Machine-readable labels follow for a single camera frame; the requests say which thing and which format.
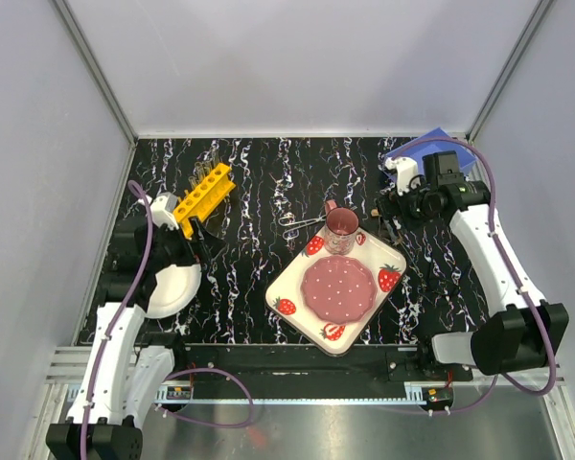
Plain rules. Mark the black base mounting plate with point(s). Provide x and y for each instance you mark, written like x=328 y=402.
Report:
x=303 y=372

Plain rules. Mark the strawberry print white tray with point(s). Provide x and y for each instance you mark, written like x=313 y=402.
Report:
x=283 y=296

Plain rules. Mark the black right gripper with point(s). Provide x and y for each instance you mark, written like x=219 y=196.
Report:
x=391 y=204

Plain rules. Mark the blue plastic box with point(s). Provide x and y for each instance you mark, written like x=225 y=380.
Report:
x=432 y=142

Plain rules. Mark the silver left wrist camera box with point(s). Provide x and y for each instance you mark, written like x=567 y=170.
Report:
x=162 y=208

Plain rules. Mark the white round dish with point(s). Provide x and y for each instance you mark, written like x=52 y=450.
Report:
x=176 y=287

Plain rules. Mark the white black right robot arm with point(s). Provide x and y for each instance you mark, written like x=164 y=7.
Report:
x=523 y=330

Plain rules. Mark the yellow test tube rack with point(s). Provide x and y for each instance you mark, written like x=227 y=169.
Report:
x=202 y=201

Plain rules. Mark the pink polka dot plate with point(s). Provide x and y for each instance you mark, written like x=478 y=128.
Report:
x=339 y=289

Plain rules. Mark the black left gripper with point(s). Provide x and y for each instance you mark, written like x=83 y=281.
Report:
x=208 y=243

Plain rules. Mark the pink patterned mug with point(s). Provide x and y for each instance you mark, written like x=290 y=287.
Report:
x=340 y=228

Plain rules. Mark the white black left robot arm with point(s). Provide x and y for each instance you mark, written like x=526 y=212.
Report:
x=153 y=271

